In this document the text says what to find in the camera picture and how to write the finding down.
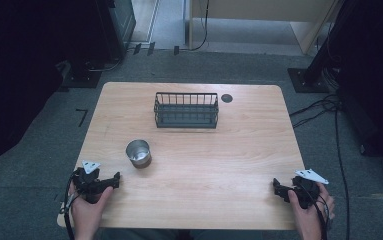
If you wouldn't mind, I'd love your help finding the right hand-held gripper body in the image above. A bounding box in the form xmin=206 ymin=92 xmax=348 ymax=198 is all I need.
xmin=290 ymin=168 xmax=330 ymax=210

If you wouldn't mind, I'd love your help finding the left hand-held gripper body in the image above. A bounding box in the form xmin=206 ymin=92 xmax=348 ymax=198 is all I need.
xmin=71 ymin=160 xmax=113 ymax=205

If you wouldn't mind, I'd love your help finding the person's right hand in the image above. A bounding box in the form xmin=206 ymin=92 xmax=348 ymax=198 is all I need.
xmin=286 ymin=182 xmax=336 ymax=232

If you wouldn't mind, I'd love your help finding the person's left hand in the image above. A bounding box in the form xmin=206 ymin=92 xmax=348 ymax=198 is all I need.
xmin=68 ymin=185 xmax=114 ymax=232

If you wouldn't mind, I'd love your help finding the metal cup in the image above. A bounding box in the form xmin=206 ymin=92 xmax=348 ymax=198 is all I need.
xmin=125 ymin=139 xmax=153 ymax=170

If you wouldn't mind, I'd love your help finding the black stand with floor base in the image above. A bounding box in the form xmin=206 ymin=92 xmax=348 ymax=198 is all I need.
xmin=56 ymin=0 xmax=127 ymax=93

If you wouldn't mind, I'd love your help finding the dark curtain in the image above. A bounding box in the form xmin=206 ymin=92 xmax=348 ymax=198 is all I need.
xmin=325 ymin=0 xmax=383 ymax=171
xmin=0 ymin=0 xmax=113 ymax=181

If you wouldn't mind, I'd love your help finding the dark grey cabinet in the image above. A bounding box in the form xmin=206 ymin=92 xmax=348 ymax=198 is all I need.
xmin=107 ymin=0 xmax=137 ymax=59

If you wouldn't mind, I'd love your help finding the light wooden furniture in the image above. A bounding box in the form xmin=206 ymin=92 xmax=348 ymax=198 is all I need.
xmin=188 ymin=0 xmax=343 ymax=55

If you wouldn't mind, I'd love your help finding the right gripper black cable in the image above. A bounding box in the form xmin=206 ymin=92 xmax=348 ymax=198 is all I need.
xmin=298 ymin=181 xmax=332 ymax=240

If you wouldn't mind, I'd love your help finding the long black floor cable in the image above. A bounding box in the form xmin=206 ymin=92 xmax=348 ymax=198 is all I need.
xmin=333 ymin=108 xmax=352 ymax=240

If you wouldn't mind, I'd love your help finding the bundle of black floor cables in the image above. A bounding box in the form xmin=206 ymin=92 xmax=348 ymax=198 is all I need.
xmin=289 ymin=93 xmax=343 ymax=130

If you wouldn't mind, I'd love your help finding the black wire basket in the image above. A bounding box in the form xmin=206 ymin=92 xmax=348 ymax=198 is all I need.
xmin=153 ymin=91 xmax=220 ymax=130

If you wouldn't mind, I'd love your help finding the black stand with base plate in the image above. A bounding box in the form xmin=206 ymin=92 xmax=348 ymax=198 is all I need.
xmin=286 ymin=0 xmax=357 ymax=94

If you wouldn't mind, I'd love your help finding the thin black hanging cable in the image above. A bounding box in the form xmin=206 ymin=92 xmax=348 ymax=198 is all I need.
xmin=188 ymin=0 xmax=211 ymax=52

